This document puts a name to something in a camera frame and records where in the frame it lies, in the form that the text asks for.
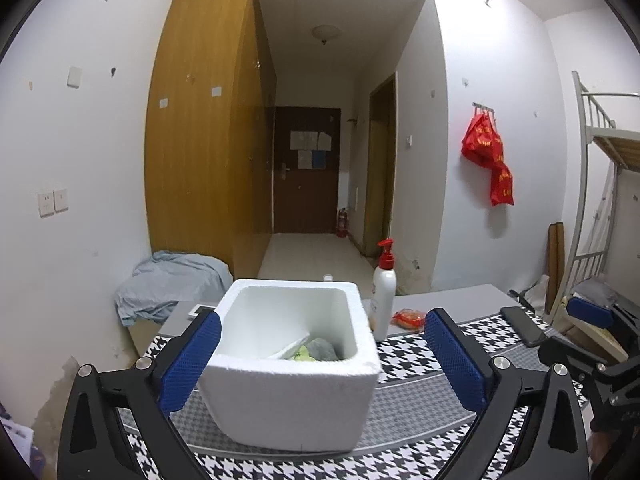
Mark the wooden side doorway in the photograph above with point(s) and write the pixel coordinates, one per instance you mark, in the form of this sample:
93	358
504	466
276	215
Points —
380	170

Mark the wooden wardrobe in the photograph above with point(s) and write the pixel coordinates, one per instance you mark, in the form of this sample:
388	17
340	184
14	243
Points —
205	135

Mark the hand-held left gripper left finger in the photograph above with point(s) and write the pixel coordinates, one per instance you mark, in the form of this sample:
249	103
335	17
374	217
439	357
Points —
192	360

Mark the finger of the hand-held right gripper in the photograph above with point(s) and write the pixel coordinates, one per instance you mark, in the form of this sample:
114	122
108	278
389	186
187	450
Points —
565	355
592	310

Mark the white plastic bag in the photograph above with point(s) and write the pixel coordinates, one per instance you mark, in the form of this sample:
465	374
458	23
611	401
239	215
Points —
536	292

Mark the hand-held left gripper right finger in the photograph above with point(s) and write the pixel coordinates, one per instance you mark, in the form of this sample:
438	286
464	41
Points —
455	360

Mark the metal bunk bed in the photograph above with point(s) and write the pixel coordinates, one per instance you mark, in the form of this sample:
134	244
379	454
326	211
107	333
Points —
585	185

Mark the metal wall hook rack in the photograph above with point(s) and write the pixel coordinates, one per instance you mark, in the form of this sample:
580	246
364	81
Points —
484	106

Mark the white lotion pump bottle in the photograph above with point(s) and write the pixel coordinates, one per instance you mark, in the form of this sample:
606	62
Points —
384	295

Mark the white foam box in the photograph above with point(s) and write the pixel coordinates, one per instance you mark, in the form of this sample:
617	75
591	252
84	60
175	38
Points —
280	400

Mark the white and blue paper notices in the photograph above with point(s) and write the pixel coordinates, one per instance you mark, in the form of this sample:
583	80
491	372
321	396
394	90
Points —
310	147

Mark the grey pillow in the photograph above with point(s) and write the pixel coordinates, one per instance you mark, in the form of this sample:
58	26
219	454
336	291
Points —
595	291

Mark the white wall sockets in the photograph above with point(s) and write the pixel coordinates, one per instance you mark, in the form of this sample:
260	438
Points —
52	202

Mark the red plastic bag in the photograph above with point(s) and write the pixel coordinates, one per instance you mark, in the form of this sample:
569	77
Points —
485	145

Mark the red fire extinguisher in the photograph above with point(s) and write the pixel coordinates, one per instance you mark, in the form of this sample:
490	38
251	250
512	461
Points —
342	222

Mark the person's right hand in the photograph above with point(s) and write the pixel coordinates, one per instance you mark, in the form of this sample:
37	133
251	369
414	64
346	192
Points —
598	450

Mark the red snack packet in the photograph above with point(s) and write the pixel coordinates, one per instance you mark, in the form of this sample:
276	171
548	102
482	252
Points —
407	320

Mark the wooden boards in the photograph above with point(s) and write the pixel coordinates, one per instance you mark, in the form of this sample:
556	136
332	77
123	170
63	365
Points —
556	265

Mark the ceiling lamp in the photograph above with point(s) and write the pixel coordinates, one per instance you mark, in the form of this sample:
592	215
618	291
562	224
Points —
326	33

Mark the white wall switch plate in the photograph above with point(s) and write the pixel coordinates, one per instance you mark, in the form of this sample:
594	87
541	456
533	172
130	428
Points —
75	76

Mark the grey sock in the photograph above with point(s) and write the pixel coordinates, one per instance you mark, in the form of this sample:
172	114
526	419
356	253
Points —
324	349

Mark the black smartphone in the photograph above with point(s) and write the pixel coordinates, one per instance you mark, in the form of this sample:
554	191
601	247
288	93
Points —
522	325

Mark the green snack packet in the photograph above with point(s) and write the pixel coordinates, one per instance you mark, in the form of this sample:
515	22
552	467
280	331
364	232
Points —
302	355

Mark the white smartphone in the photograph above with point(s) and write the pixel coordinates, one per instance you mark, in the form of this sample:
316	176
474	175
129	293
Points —
200	310

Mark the dark brown door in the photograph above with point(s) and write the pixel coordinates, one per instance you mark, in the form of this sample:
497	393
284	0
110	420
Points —
305	195

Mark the light blue cloth pile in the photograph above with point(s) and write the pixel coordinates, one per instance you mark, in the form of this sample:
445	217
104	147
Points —
170	280

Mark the houndstooth table mat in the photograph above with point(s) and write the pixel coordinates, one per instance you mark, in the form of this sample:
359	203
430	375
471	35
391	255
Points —
410	360

